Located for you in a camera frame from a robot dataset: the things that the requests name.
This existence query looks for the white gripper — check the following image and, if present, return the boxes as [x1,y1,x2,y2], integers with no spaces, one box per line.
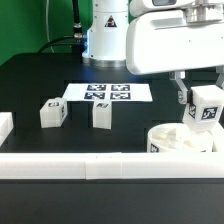
[126,10,224,104]

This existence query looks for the white round stool seat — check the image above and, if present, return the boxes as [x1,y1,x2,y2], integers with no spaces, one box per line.
[147,123,213,153]

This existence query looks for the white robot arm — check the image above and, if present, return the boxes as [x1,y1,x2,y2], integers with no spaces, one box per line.
[82,0,224,104]

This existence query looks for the white marker sheet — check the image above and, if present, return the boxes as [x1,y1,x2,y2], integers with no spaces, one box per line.
[63,83,153,102]

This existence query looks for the white front fence bar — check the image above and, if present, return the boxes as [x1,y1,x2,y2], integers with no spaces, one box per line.
[0,153,224,180]

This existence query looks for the white left fence bar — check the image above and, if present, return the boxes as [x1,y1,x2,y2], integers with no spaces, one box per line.
[0,112,14,147]

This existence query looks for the black thick cable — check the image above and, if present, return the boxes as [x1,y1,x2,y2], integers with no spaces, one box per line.
[72,0,84,40]

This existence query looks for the black curved cable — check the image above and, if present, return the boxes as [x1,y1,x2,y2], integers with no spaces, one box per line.
[37,34,88,54]

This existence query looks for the thin white cable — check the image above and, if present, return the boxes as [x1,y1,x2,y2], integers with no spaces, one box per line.
[45,0,55,54]

